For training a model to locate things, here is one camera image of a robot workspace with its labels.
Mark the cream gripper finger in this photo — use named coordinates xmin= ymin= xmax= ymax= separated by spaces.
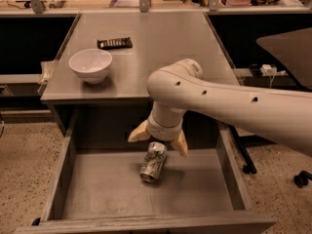
xmin=171 ymin=131 xmax=188 ymax=157
xmin=128 ymin=121 xmax=150 ymax=142

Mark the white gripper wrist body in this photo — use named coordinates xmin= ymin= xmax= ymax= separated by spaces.
xmin=147 ymin=114 xmax=182 ymax=141

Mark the crushed 7up soda can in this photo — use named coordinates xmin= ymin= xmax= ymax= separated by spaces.
xmin=139 ymin=141 xmax=167 ymax=183

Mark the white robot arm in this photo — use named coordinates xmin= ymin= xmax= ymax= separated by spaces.
xmin=128 ymin=59 xmax=312 ymax=156

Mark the grey cabinet counter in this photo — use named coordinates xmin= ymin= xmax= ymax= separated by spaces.
xmin=42 ymin=10 xmax=238 ymax=133

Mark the open grey top drawer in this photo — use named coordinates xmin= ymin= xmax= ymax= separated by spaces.
xmin=14 ymin=107 xmax=275 ymax=234

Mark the black chair base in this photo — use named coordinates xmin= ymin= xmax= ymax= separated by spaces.
xmin=229 ymin=126 xmax=312 ymax=188

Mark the white ceramic bowl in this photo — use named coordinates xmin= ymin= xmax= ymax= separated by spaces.
xmin=68 ymin=49 xmax=112 ymax=84

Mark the dark snack bar wrapper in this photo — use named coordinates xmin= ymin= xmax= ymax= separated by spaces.
xmin=97 ymin=37 xmax=133 ymax=50

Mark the white power adapter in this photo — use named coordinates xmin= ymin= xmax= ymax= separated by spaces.
xmin=260 ymin=64 xmax=277 ymax=76

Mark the clear plastic bag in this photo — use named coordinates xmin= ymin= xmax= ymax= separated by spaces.
xmin=37 ymin=60 xmax=56 ymax=85

